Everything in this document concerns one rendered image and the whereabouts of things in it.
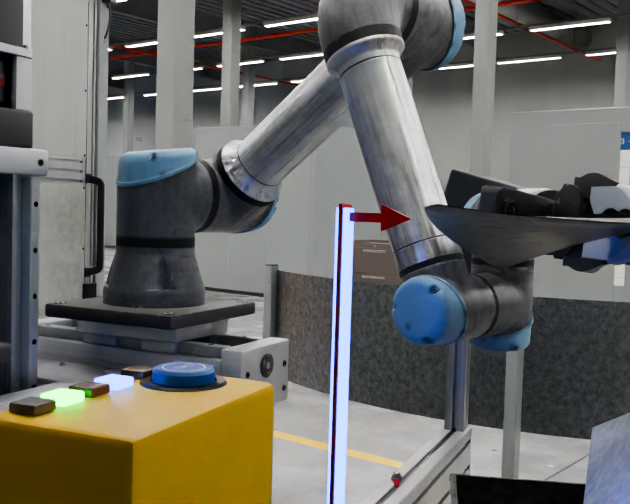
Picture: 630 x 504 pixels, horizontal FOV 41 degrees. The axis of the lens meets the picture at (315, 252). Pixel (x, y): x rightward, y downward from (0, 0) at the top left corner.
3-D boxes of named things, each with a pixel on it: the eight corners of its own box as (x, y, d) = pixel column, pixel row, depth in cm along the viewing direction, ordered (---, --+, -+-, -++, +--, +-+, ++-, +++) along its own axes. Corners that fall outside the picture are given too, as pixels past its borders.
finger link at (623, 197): (709, 185, 73) (642, 195, 82) (650, 176, 71) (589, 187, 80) (706, 221, 72) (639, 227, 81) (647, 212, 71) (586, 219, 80)
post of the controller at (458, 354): (463, 432, 125) (468, 301, 124) (443, 430, 126) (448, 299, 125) (467, 428, 128) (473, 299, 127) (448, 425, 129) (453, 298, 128)
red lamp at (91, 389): (91, 399, 49) (92, 388, 49) (67, 395, 49) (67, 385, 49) (110, 393, 50) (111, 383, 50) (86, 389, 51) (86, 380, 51)
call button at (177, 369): (193, 400, 51) (194, 372, 51) (139, 393, 53) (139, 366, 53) (225, 388, 55) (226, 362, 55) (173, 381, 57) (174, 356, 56)
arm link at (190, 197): (98, 235, 125) (99, 143, 124) (169, 234, 135) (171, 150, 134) (148, 238, 117) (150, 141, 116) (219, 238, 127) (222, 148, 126)
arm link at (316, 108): (154, 184, 135) (386, -62, 104) (223, 188, 146) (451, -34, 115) (179, 248, 131) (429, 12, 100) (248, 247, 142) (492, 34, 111)
